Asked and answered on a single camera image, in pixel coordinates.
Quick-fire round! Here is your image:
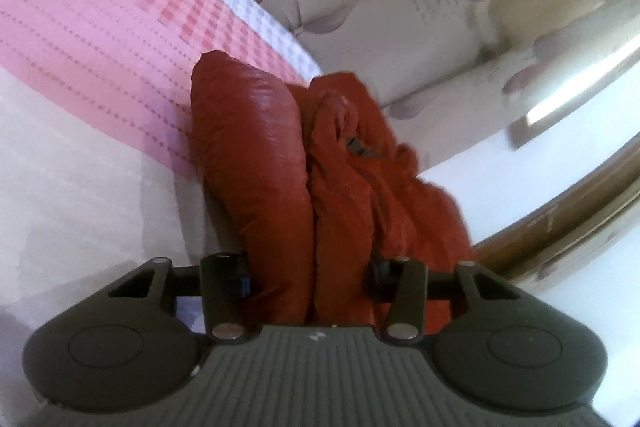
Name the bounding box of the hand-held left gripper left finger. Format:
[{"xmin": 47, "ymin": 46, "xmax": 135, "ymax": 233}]
[{"xmin": 107, "ymin": 252, "xmax": 261, "ymax": 345}]

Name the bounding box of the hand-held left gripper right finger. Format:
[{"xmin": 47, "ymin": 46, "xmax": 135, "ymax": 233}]
[{"xmin": 367, "ymin": 254, "xmax": 526, "ymax": 345}]

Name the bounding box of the red puffer jacket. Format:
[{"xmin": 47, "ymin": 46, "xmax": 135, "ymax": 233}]
[{"xmin": 190, "ymin": 50, "xmax": 481, "ymax": 328}]

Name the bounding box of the pink checked bed sheet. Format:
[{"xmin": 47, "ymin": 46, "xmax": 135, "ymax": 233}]
[{"xmin": 0, "ymin": 0, "xmax": 325, "ymax": 343}]

